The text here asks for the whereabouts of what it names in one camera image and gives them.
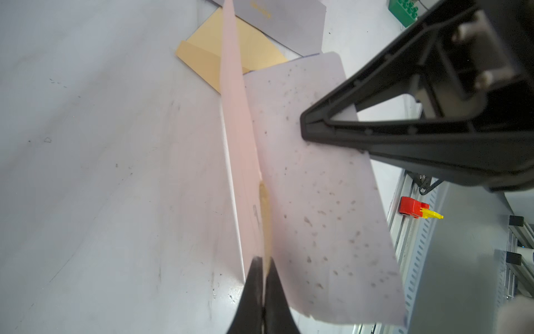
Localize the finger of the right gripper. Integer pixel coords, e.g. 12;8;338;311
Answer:
300;1;533;192

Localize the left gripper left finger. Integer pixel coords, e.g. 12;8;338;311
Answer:
227;257;264;334

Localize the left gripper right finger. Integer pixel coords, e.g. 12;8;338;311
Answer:
264;258;300;334

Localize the blue floral letter paper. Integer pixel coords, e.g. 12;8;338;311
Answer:
244;52;406;325

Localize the pink envelope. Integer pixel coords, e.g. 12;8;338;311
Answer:
220;1;264;276

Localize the grey envelope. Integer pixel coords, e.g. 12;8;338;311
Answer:
233;0;326;57

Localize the yellow envelope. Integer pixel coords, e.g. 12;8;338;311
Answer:
175;8;288;92

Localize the small green block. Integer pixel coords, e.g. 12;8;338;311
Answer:
388;0;419;28

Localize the red emergency stop button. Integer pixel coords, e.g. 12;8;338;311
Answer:
398;196;444;219

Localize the aluminium rail frame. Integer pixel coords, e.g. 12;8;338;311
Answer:
353;171;449;333

